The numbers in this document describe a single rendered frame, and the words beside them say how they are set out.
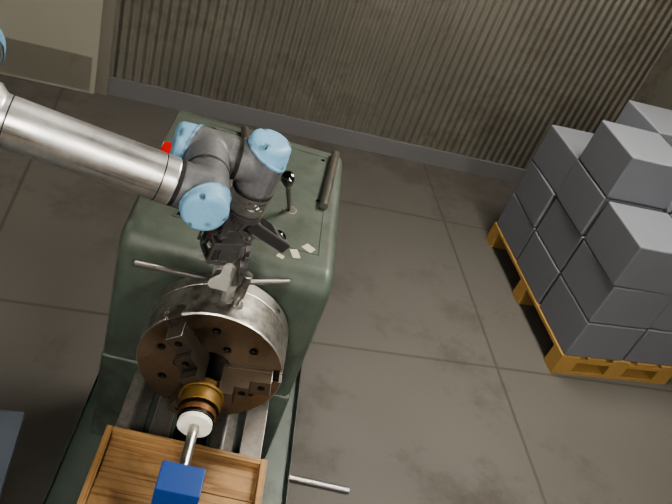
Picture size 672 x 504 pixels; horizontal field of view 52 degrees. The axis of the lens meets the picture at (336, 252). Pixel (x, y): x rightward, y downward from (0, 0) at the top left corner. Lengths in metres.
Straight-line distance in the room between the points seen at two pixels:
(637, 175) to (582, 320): 0.73
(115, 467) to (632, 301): 2.59
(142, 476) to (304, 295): 0.51
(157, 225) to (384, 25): 3.06
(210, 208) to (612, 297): 2.64
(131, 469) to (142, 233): 0.50
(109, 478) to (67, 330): 1.51
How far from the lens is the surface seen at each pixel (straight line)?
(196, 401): 1.40
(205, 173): 1.06
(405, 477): 2.89
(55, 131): 1.02
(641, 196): 3.62
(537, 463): 3.26
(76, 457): 2.00
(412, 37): 4.47
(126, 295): 1.63
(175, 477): 1.31
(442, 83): 4.65
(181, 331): 1.40
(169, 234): 1.53
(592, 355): 3.73
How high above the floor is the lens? 2.21
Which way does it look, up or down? 36 degrees down
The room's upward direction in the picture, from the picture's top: 21 degrees clockwise
